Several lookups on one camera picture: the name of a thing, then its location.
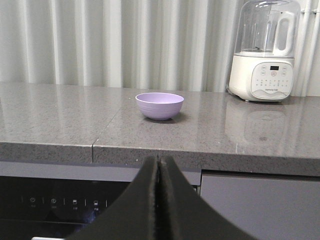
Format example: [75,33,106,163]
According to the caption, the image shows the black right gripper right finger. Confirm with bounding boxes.
[158,156,254,240]

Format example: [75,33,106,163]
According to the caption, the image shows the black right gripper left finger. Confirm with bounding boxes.
[67,156,158,240]

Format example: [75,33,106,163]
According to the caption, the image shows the purple plastic bowl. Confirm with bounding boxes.
[135,92,185,121]

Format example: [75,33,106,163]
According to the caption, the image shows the grey middle cabinet door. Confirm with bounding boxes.
[200,173,320,240]

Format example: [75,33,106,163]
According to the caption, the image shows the black disinfection cabinet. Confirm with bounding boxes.
[0,159,202,240]

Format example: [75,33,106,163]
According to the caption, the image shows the white pleated curtain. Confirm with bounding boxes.
[0,0,320,97]

